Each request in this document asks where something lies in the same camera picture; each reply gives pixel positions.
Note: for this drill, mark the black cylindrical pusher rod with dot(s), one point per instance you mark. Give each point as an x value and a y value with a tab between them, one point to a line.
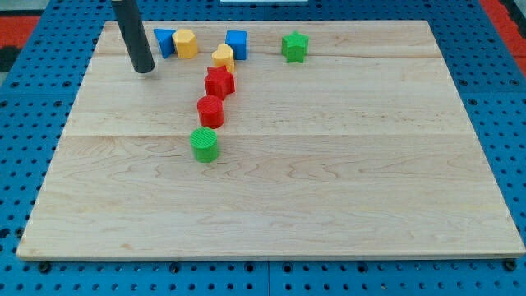
133	33

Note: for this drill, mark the blue triangle block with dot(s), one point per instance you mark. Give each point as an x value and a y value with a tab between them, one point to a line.
165	41

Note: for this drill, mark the yellow hexagon block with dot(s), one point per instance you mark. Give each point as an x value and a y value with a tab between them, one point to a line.
185	43

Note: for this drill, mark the yellow heart block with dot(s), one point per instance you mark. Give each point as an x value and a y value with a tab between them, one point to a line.
224	56

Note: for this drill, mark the red star block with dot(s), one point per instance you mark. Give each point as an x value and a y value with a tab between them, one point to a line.
219	82

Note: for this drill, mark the blue cube block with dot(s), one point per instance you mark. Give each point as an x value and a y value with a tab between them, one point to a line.
237	40

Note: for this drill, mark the red cylinder block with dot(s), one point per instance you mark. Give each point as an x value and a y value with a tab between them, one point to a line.
210	110

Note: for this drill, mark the green cylinder block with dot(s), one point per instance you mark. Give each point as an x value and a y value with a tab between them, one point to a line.
204	145

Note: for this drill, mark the green star block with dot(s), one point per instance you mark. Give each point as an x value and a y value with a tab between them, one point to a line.
295	47

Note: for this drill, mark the light wooden board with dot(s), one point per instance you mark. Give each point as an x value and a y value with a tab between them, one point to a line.
363	152

